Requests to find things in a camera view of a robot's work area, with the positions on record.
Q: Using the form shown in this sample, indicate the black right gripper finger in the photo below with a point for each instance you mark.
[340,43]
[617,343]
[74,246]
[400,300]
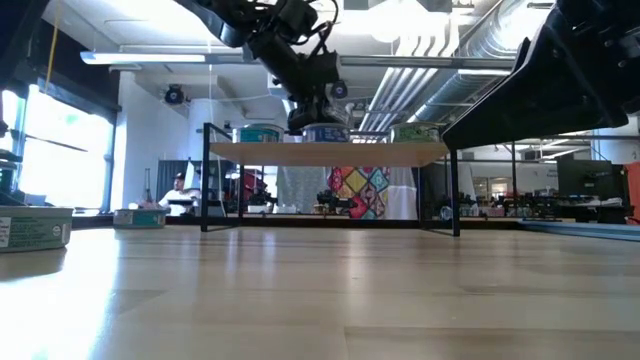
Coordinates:
[550,95]

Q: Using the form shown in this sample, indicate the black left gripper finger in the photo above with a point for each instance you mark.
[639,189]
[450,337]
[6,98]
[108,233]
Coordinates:
[307,117]

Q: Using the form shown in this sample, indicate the purple label tuna can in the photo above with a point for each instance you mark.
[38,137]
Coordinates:
[327,135]

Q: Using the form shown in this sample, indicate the teal label tuna can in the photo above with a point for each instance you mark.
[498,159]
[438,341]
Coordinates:
[257,135]
[140,219]

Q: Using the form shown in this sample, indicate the green label gold lid can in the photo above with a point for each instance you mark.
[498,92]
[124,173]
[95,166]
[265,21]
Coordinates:
[35,230]
[415,134]

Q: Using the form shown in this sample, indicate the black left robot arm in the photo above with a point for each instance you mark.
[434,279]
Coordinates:
[215,20]

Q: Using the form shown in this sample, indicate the wooden shelf black metal legs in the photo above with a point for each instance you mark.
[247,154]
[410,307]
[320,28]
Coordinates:
[325,154]

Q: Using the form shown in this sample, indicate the black equipment stack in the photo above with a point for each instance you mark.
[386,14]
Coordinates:
[7,180]

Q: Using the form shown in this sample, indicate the grey hanging cloth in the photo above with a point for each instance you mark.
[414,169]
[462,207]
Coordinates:
[300,190]

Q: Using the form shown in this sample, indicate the colourful patchwork cloth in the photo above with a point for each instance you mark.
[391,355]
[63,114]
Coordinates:
[360,192]

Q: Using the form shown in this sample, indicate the black monitor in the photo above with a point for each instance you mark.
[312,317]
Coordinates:
[592,180]

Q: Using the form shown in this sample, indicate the grey overhead crossbar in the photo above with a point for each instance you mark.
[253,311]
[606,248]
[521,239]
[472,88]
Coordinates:
[425,62]

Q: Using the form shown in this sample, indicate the white hanging garment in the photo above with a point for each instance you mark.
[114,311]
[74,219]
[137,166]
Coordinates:
[402,195]

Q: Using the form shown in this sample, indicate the orange panel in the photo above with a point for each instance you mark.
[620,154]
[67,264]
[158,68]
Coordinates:
[634,192]

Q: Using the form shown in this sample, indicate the grey-blue curtain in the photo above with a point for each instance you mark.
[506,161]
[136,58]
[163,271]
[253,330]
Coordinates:
[170,180]

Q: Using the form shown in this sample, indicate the person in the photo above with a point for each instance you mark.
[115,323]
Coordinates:
[175,197]

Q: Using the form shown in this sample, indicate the white ceiling light strip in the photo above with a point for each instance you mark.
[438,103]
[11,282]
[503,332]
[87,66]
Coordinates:
[150,58]

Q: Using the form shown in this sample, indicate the black round ceiling camera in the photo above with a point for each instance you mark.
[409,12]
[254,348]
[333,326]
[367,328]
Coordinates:
[339,90]
[174,94]

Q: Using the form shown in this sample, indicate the black aluminium table frame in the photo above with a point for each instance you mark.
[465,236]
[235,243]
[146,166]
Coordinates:
[300,221]

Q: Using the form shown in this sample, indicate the silver ceiling duct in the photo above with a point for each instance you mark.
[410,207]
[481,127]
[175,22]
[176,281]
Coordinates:
[450,60]

